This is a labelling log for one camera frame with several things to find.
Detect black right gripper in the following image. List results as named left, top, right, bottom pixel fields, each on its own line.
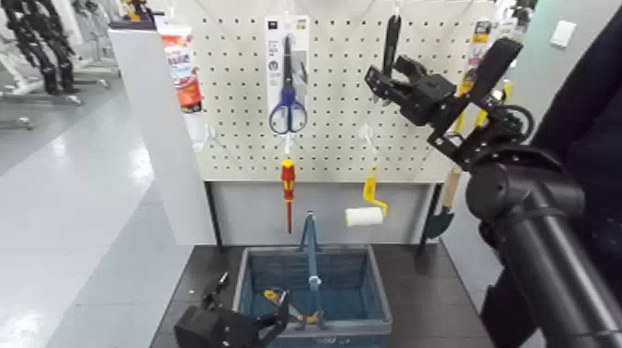
left=365, top=54, right=458, bottom=128

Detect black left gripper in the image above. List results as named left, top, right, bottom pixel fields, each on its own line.
left=173, top=271, right=291, bottom=348

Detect black adjustable wrench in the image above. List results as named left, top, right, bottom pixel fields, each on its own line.
left=374, top=14, right=403, bottom=107

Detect blue plastic basket crate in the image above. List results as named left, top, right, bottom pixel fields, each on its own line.
left=230, top=211, right=393, bottom=348

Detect yellow pliers in packaging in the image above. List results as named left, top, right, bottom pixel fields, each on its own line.
left=453, top=19, right=493, bottom=136

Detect white pegboard panel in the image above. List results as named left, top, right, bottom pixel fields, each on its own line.
left=186, top=0, right=497, bottom=185

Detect black stand leg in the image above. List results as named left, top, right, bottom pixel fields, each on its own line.
left=417, top=183, right=444, bottom=247
left=204, top=181, right=225, bottom=250

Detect blue scissors in packaging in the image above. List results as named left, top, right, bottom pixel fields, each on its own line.
left=264, top=14, right=311, bottom=136

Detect white hanging package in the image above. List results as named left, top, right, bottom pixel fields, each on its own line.
left=496, top=18, right=518, bottom=41

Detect grey stand back panel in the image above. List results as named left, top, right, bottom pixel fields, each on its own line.
left=209, top=181, right=437, bottom=247

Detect red yellow screwdriver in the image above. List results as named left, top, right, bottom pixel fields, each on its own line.
left=280, top=157, right=297, bottom=235

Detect white partition panel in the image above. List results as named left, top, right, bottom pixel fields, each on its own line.
left=107, top=28, right=218, bottom=247

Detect person in dark clothing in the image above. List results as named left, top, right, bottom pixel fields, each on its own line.
left=479, top=5, right=622, bottom=348

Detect red white sealant tube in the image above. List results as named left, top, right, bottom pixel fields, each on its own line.
left=155, top=19, right=204, bottom=115

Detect black yellow background machine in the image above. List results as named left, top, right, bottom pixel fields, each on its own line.
left=118, top=0, right=156, bottom=23

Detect black background robot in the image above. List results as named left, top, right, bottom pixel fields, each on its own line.
left=0, top=0, right=82, bottom=97

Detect yellow handled folding saw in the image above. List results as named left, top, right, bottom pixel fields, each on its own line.
left=263, top=289, right=326, bottom=327

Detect yellow handled paint roller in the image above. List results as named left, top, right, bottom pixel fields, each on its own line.
left=344, top=167, right=389, bottom=229

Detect wooden handled green trowel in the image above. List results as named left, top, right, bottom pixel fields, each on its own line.
left=426, top=165, right=463, bottom=240

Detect white wall switch plate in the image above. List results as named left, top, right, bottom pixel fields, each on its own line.
left=550, top=19, right=578, bottom=49

